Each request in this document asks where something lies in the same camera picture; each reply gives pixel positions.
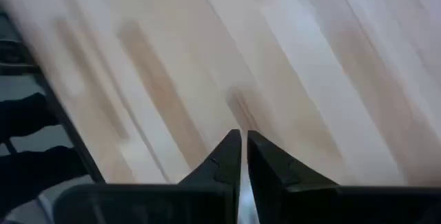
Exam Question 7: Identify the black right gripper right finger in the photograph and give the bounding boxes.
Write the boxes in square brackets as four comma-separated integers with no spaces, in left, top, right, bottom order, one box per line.
[247,130,340,220]

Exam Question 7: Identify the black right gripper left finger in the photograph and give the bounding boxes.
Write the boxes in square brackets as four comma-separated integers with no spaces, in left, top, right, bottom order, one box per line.
[178,129,242,187]

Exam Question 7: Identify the black metal table frame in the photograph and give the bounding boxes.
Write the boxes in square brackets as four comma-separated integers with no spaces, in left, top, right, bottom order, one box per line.
[0,10,106,218]

